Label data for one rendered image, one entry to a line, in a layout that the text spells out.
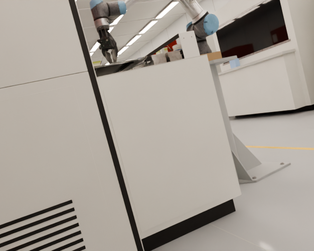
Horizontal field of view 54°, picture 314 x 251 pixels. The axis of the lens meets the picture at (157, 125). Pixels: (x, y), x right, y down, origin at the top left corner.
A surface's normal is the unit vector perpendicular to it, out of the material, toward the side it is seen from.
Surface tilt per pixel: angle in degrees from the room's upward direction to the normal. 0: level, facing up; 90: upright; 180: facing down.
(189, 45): 90
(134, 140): 90
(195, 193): 90
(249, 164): 90
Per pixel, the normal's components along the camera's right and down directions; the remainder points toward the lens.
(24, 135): 0.39, -0.04
